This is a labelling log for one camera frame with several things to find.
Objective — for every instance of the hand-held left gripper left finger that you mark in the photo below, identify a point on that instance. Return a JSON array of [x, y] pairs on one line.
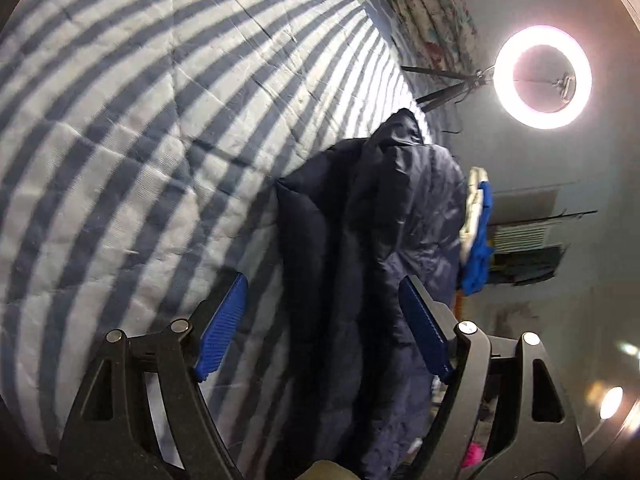
[[222, 330]]

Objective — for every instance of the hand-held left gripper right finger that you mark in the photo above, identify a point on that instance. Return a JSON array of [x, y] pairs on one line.
[[425, 330]]

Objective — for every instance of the navy puffer jacket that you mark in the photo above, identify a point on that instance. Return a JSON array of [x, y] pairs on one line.
[[340, 260]]

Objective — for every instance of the black clothes rack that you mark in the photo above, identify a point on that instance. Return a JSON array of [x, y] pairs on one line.
[[575, 214]]

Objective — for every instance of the blue and white garment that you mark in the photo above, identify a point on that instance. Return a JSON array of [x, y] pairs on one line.
[[480, 260]]

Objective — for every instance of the dark hanging garments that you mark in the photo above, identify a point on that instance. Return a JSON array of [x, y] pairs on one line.
[[530, 265]]

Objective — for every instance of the striped hanging towel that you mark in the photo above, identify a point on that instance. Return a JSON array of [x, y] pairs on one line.
[[520, 236]]

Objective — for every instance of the bright pink item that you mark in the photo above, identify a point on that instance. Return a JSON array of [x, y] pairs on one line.
[[474, 455]]

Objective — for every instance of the tan cloth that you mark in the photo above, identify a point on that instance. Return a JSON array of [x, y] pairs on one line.
[[325, 472]]

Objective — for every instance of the striped bed sheet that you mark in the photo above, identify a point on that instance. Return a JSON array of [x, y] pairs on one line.
[[125, 160]]

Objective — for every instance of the black tripod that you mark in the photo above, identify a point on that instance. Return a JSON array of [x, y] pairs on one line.
[[440, 97]]

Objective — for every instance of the phone holder clamp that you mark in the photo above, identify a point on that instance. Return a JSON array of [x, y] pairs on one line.
[[565, 87]]

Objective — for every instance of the folded floral quilt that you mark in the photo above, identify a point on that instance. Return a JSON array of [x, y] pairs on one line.
[[430, 15]]

